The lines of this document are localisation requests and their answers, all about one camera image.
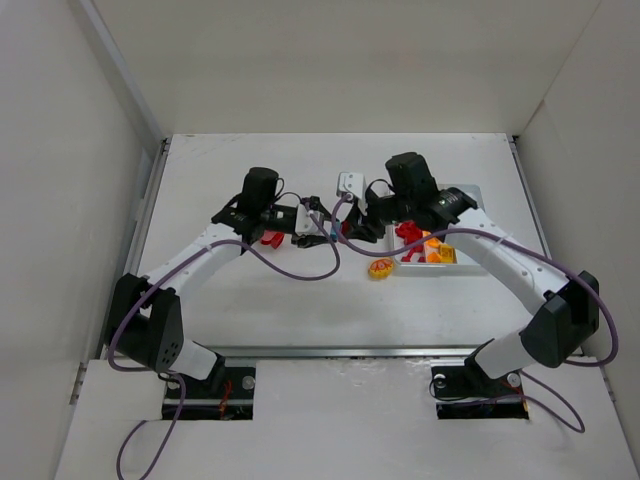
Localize red rounded lego assembly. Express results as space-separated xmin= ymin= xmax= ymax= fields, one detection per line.
xmin=260 ymin=231 xmax=285 ymax=250

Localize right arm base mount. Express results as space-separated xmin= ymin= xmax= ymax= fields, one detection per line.
xmin=429 ymin=364 xmax=529 ymax=420

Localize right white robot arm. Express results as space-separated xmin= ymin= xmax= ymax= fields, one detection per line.
xmin=337 ymin=152 xmax=599 ymax=382

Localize yellow rounded lego piece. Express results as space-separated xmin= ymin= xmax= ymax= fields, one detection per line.
xmin=439 ymin=249 xmax=457 ymax=264

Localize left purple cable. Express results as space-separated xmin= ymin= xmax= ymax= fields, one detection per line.
xmin=105 ymin=209 xmax=342 ymax=480

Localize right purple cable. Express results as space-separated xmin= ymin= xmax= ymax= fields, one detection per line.
xmin=330 ymin=194 xmax=620 ymax=434

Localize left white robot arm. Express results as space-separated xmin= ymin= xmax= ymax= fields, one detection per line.
xmin=105 ymin=167 xmax=333 ymax=384

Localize yellow butterfly rounded lego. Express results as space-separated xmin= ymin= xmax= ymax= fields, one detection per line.
xmin=367 ymin=258 xmax=394 ymax=280

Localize red legos in tray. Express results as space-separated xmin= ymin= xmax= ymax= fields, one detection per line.
xmin=395 ymin=221 xmax=426 ymax=264

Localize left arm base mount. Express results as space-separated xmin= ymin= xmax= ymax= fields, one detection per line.
xmin=161 ymin=358 xmax=257 ymax=421

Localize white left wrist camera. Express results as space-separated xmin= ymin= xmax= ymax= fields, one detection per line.
xmin=294 ymin=203 xmax=328 ymax=237

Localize white sorting tray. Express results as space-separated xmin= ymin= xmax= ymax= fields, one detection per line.
xmin=387 ymin=182 xmax=494 ymax=276

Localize yellow 2x2 lego brick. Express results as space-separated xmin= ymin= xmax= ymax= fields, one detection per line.
xmin=439 ymin=243 xmax=455 ymax=257

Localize orange lego pile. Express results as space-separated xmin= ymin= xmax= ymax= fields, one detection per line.
xmin=422 ymin=231 xmax=441 ymax=250

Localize purple cable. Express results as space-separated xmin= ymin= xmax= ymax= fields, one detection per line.
xmin=330 ymin=194 xmax=620 ymax=434
xmin=105 ymin=209 xmax=342 ymax=480

